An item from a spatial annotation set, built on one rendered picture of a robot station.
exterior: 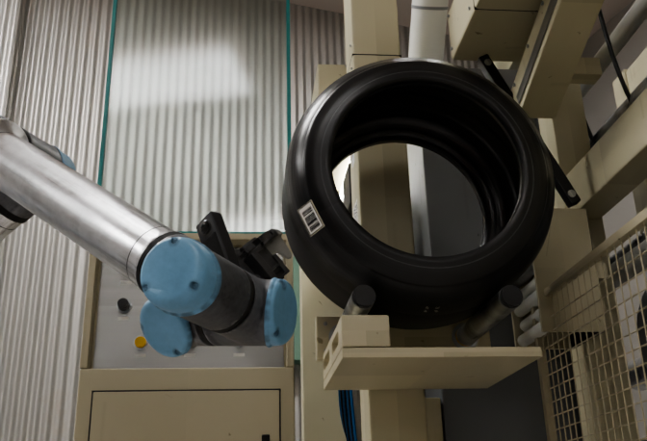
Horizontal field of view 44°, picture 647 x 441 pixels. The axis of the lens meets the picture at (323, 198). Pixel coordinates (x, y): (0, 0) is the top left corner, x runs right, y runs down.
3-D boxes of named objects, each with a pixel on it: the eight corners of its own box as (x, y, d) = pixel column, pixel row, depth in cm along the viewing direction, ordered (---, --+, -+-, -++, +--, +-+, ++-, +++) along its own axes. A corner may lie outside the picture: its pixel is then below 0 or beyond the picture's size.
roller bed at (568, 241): (515, 350, 199) (502, 235, 210) (573, 349, 200) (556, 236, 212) (542, 331, 181) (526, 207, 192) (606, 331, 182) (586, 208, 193)
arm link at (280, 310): (258, 334, 101) (178, 334, 107) (301, 354, 111) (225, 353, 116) (268, 262, 105) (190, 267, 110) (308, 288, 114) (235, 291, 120)
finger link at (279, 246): (296, 254, 145) (272, 272, 137) (274, 229, 145) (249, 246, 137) (307, 245, 143) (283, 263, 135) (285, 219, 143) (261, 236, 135)
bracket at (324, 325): (315, 361, 181) (314, 319, 184) (489, 360, 184) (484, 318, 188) (317, 358, 177) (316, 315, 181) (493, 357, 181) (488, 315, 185)
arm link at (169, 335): (198, 362, 110) (141, 362, 115) (244, 324, 121) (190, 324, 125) (182, 298, 108) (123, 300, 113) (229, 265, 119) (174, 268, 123)
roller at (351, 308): (351, 349, 180) (331, 347, 180) (352, 328, 182) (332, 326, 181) (375, 308, 148) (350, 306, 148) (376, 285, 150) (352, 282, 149)
